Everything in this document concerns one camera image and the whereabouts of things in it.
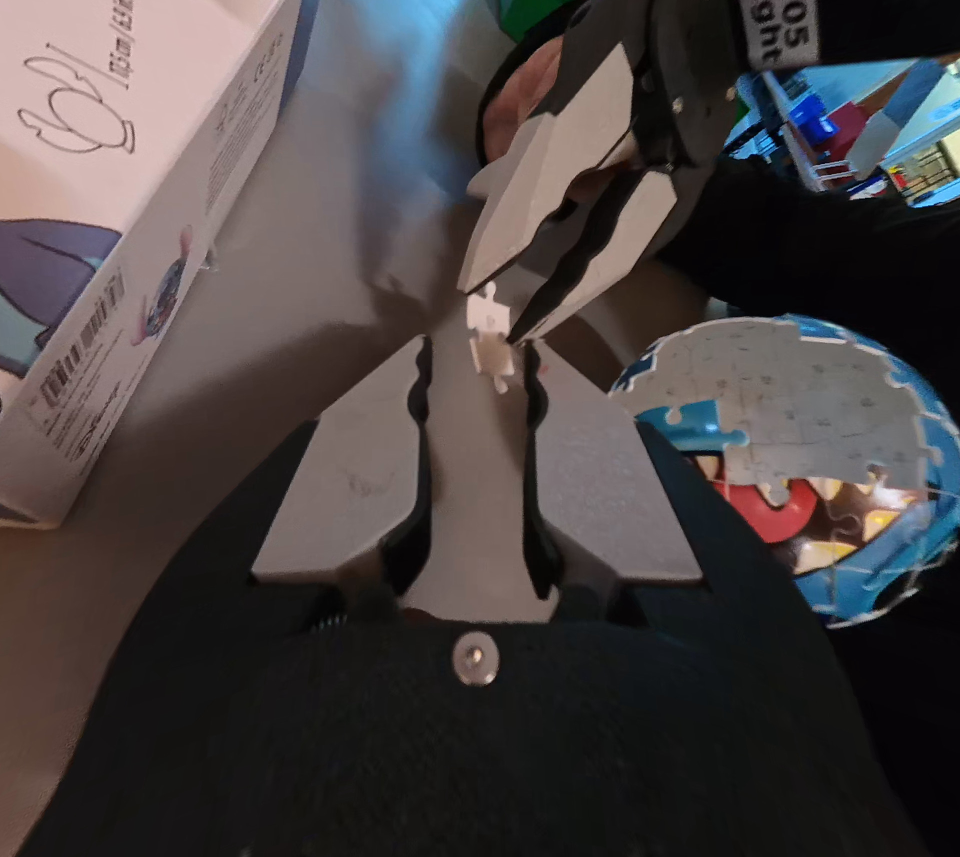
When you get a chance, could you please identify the person's right hand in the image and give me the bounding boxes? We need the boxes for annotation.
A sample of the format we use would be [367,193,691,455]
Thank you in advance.
[486,35,564,162]

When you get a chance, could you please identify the blue puzzle ball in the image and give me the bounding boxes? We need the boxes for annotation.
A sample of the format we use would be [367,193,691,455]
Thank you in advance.
[607,315,960,630]

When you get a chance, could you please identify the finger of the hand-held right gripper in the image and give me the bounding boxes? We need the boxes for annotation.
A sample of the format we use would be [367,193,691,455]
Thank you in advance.
[508,167,681,347]
[456,41,640,297]

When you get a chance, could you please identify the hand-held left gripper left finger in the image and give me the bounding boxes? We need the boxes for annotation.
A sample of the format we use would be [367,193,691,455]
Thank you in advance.
[250,335,436,597]

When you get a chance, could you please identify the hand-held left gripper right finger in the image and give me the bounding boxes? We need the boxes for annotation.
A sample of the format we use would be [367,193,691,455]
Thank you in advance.
[520,339,711,602]

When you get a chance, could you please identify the white and blue puzzle box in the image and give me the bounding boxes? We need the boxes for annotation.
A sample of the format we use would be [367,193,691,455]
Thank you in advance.
[0,0,343,530]

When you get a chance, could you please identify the background storage shelves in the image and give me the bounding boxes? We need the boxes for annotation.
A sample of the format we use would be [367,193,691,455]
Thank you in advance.
[733,56,960,207]

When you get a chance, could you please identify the white puzzle piece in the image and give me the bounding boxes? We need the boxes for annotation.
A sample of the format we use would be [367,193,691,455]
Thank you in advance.
[465,281,509,335]
[469,332,519,395]

